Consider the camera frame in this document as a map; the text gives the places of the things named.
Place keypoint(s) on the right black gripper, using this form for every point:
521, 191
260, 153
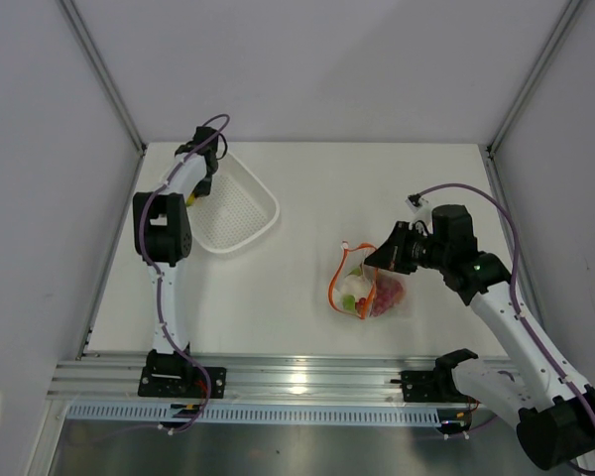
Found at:
392, 254

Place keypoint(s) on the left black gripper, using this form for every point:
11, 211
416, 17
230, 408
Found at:
203, 188

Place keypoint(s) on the red grape bunch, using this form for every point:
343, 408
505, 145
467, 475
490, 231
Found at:
390, 292

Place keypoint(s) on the clear zip top bag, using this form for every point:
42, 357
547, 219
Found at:
353, 261

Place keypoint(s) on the white cauliflower with leaves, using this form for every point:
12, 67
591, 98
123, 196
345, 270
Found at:
354, 291

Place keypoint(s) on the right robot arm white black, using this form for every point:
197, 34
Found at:
552, 408

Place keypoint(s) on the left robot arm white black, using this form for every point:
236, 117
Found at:
162, 232

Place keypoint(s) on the white perforated plastic basket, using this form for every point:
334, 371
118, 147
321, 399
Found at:
238, 212

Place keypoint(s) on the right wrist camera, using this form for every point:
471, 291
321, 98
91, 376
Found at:
420, 207

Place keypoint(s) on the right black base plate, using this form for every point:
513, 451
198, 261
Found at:
421, 387

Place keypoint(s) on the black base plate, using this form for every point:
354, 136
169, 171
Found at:
421, 387
186, 382

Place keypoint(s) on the aluminium mounting rail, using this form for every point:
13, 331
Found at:
272, 380

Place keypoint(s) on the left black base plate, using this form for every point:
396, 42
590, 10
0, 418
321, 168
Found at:
186, 382

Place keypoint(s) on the white slotted cable duct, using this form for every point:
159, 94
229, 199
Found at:
268, 414

